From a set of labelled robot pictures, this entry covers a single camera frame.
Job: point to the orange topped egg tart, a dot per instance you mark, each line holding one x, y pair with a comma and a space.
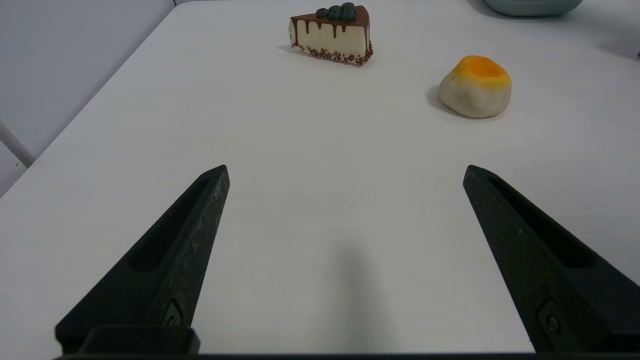
475, 92

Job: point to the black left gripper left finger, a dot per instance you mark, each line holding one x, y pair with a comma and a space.
170, 265

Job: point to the grey rounded square dish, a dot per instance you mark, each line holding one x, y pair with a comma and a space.
532, 7

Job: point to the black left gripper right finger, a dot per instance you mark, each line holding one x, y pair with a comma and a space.
545, 265

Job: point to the chocolate blueberry cake slice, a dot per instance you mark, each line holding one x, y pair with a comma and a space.
332, 37

